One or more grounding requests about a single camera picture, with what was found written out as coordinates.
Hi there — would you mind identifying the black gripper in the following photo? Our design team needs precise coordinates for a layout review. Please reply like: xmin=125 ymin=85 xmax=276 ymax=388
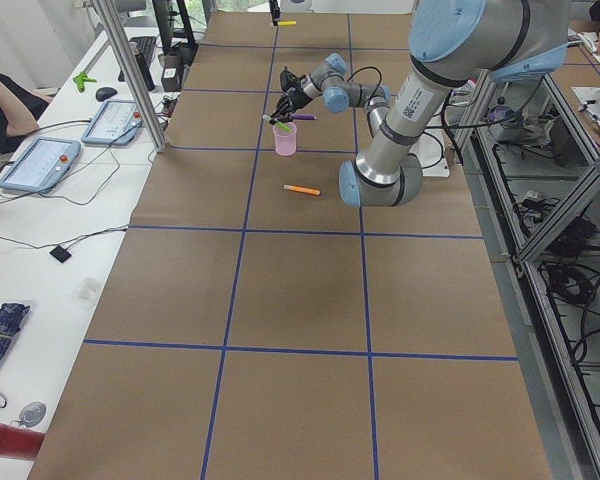
xmin=268 ymin=0 xmax=312 ymax=123

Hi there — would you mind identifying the green highlighter pen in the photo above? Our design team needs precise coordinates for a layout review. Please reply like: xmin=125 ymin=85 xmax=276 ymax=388
xmin=262 ymin=114 xmax=293 ymax=133

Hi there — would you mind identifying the purple marker pen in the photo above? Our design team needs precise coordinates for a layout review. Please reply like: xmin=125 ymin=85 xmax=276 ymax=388
xmin=293 ymin=114 xmax=317 ymax=121

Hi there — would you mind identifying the orange highlighter pen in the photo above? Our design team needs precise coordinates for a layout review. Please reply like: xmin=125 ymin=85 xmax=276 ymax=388
xmin=283 ymin=184 xmax=321 ymax=196

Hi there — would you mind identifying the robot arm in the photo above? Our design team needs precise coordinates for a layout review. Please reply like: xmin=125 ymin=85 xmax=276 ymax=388
xmin=266 ymin=0 xmax=570 ymax=207

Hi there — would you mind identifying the pink mesh pen holder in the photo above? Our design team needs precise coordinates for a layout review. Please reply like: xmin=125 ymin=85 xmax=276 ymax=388
xmin=272 ymin=122 xmax=297 ymax=156

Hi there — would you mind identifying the dark cardboard box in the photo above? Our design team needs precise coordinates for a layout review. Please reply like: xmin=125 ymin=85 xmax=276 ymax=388
xmin=160 ymin=46 xmax=190 ymax=92

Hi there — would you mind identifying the black keyboard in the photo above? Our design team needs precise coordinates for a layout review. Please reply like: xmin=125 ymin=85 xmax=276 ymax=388
xmin=129 ymin=36 xmax=157 ymax=65

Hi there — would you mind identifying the far grey teach pendant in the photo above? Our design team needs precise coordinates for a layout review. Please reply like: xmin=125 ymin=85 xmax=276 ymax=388
xmin=81 ymin=99 xmax=142 ymax=146

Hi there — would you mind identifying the grey teach pendant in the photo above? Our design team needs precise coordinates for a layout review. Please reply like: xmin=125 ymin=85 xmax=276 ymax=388
xmin=0 ymin=137 xmax=82 ymax=193
xmin=81 ymin=99 xmax=142 ymax=146

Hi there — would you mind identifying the black computer mouse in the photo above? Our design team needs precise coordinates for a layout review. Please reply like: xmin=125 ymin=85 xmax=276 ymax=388
xmin=95 ymin=87 xmax=118 ymax=102

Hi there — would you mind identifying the green plastic clamp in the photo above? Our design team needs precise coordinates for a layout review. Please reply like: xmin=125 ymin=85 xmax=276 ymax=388
xmin=72 ymin=71 xmax=97 ymax=93

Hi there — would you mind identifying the near grey teach pendant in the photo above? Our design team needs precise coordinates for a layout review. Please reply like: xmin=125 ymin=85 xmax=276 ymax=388
xmin=0 ymin=137 xmax=82 ymax=193

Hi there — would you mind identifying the person in black shirt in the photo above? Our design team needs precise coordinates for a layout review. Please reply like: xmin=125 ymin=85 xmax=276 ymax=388
xmin=0 ymin=73 xmax=52 ymax=154

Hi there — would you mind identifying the small black box device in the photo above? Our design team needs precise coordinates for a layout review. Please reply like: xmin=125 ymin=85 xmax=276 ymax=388
xmin=49 ymin=245 xmax=72 ymax=263

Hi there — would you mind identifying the clear plastic wrapper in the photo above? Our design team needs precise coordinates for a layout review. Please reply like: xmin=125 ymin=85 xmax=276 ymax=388
xmin=73 ymin=277 xmax=103 ymax=310

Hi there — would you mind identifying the round silver metal disc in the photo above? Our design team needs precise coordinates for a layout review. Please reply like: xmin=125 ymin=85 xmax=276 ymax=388
xmin=18 ymin=401 xmax=47 ymax=428

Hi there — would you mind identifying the red cylinder bottle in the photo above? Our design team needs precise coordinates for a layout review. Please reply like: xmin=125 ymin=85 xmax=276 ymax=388
xmin=0 ymin=423 xmax=45 ymax=461

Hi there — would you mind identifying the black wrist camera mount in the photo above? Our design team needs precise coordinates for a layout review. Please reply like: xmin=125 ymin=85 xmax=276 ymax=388
xmin=280 ymin=68 xmax=305 ymax=93

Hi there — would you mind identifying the aluminium frame post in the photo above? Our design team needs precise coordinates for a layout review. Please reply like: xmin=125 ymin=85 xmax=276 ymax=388
xmin=92 ymin=0 xmax=167 ymax=153

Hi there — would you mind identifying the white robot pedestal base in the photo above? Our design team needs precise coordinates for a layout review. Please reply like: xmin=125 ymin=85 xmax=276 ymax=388
xmin=415 ymin=129 xmax=450 ymax=178

